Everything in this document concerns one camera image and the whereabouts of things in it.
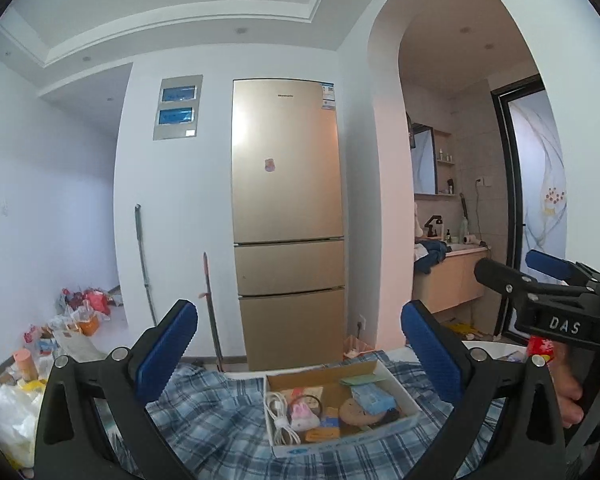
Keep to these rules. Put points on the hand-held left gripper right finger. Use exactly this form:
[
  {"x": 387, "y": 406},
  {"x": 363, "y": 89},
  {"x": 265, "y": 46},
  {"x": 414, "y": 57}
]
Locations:
[{"x": 430, "y": 355}]

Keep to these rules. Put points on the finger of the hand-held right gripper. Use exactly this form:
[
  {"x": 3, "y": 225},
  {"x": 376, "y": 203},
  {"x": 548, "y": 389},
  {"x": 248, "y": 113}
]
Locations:
[
  {"x": 550, "y": 264},
  {"x": 500, "y": 275}
]

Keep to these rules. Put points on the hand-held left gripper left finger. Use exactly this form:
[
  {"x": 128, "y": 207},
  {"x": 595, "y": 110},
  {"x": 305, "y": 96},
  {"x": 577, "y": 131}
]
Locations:
[{"x": 167, "y": 355}]

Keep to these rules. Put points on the blue tissue pack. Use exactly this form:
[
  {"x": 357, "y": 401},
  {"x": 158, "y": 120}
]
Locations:
[{"x": 375, "y": 399}]

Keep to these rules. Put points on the green sticky note pad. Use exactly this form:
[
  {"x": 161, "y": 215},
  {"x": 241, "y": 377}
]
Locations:
[{"x": 362, "y": 379}]

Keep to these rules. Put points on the beige round perforated case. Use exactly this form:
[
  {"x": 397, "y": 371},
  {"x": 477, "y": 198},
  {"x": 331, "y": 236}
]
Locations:
[{"x": 352, "y": 412}]

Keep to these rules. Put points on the cardboard box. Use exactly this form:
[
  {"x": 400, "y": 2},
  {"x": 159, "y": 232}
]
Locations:
[{"x": 300, "y": 380}]

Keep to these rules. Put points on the pink white bunny toy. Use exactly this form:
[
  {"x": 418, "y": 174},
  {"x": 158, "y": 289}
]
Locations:
[{"x": 302, "y": 414}]

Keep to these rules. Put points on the person's right hand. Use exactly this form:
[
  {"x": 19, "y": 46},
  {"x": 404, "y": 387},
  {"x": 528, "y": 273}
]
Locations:
[{"x": 565, "y": 380}]

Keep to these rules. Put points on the red iced tea bottle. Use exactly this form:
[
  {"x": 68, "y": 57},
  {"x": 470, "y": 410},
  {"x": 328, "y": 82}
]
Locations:
[{"x": 540, "y": 346}]

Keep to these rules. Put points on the white hair dryer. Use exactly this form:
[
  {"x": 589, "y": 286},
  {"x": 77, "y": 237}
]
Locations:
[{"x": 469, "y": 239}]

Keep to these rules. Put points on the beige vanity cabinet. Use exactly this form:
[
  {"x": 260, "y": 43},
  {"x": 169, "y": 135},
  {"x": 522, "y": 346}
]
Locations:
[{"x": 445, "y": 280}]

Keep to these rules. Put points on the dark blue clothes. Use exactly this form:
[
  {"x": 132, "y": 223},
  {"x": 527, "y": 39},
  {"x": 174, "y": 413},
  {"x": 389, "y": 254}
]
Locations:
[{"x": 430, "y": 255}]

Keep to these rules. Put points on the brown floor carton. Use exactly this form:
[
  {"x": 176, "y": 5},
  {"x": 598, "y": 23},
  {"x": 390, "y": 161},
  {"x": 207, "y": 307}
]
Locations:
[{"x": 357, "y": 347}]

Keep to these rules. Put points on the floral glass door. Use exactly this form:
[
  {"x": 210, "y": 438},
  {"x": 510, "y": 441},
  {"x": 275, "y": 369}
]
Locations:
[{"x": 540, "y": 185}]

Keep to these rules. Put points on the blue plaid shirt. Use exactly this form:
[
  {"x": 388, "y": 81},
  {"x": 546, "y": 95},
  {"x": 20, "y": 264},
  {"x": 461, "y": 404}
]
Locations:
[{"x": 220, "y": 420}]

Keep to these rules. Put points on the orange plastic bag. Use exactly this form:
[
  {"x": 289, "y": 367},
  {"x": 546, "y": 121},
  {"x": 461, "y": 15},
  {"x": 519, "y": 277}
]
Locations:
[{"x": 87, "y": 325}]

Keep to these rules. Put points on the black faucet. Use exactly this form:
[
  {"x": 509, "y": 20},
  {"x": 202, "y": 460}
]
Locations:
[{"x": 432, "y": 220}]

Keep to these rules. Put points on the red plastic bags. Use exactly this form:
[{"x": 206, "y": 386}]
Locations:
[{"x": 97, "y": 302}]

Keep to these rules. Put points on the grey white bag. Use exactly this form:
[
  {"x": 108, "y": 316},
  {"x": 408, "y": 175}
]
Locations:
[{"x": 77, "y": 345}]

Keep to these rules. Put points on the bathroom mirror cabinet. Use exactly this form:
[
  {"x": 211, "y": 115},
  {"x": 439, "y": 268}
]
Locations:
[{"x": 425, "y": 160}]

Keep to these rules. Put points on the yellow packet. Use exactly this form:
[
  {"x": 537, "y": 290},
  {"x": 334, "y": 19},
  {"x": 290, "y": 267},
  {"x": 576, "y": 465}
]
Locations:
[{"x": 32, "y": 384}]

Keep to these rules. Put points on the orange cup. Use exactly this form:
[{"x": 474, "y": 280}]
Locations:
[{"x": 22, "y": 365}]

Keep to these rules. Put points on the white plastic bag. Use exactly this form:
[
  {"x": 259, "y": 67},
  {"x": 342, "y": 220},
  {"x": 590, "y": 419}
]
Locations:
[{"x": 10, "y": 420}]

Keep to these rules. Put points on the gold refrigerator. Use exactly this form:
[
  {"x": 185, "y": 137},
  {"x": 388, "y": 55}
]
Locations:
[{"x": 287, "y": 185}]

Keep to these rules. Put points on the pink refrigerator sticker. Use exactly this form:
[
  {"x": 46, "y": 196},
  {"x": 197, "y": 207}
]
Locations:
[{"x": 270, "y": 165}]

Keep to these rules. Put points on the low wall socket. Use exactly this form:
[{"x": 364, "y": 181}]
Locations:
[{"x": 361, "y": 322}]

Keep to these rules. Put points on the black door frame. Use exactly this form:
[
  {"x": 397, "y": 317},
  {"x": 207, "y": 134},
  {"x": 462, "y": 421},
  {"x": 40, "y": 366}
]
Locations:
[{"x": 502, "y": 160}]

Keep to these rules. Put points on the grey wall panel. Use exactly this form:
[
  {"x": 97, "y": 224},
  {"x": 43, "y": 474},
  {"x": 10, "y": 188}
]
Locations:
[{"x": 177, "y": 110}]

